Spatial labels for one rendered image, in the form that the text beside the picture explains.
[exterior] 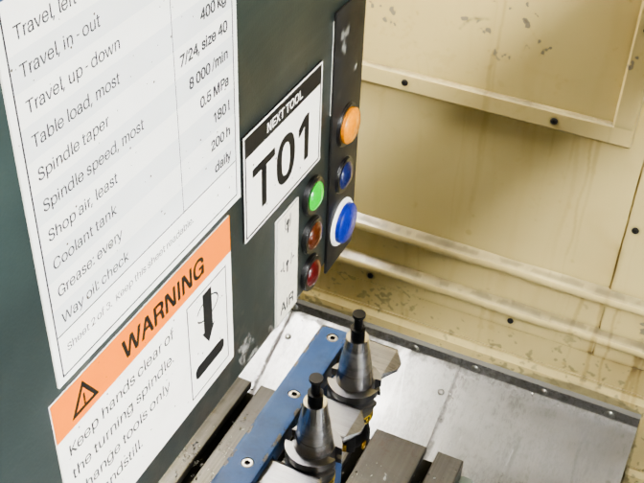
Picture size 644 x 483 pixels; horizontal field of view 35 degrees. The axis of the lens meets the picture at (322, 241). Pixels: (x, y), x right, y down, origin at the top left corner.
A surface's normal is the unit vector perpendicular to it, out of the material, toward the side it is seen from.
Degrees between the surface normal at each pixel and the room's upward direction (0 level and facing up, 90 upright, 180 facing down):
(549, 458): 24
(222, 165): 90
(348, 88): 90
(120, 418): 90
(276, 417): 0
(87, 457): 90
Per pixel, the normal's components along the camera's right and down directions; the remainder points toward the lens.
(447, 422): -0.15, -0.50
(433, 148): -0.43, 0.55
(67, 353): 0.90, 0.29
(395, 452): 0.03, -0.79
